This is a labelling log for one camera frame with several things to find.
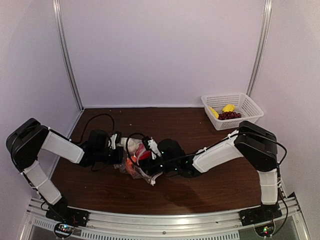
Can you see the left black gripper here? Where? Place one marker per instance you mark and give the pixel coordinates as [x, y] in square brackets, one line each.
[119, 158]

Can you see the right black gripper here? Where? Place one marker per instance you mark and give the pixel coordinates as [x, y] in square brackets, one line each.
[151, 171]

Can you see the orange fake fruit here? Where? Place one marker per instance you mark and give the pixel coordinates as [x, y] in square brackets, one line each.
[129, 166]

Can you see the clear zip top bag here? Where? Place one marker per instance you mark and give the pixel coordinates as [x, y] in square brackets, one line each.
[139, 172]

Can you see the yellow fake banana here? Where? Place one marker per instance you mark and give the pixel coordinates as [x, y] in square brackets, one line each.
[214, 112]

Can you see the purple fake grapes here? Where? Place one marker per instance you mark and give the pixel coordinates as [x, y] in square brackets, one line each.
[229, 115]

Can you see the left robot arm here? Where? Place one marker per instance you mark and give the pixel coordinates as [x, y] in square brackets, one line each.
[32, 139]

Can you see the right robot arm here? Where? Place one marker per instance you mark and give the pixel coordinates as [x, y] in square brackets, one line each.
[250, 141]

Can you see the white fake garlic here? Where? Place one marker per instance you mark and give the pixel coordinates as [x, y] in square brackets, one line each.
[129, 145]

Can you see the white plastic basket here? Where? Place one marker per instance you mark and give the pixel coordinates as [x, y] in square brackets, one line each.
[249, 110]

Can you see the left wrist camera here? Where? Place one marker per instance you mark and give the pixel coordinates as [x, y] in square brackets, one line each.
[115, 139]

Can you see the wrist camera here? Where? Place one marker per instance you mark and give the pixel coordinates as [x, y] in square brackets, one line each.
[150, 145]
[115, 139]

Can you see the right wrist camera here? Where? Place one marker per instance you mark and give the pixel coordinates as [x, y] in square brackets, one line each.
[150, 145]

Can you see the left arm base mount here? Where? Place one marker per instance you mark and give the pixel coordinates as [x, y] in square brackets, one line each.
[60, 212]

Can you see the aluminium front rail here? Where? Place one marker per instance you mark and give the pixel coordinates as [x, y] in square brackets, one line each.
[223, 225]

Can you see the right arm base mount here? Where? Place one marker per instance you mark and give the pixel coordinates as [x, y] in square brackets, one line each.
[260, 214]

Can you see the right aluminium wall post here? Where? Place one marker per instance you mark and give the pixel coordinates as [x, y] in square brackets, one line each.
[264, 32]

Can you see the aluminium wall post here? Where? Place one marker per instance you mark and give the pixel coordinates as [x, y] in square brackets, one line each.
[264, 32]
[65, 53]

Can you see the left aluminium wall post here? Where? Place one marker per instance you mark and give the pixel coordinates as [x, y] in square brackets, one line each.
[65, 53]

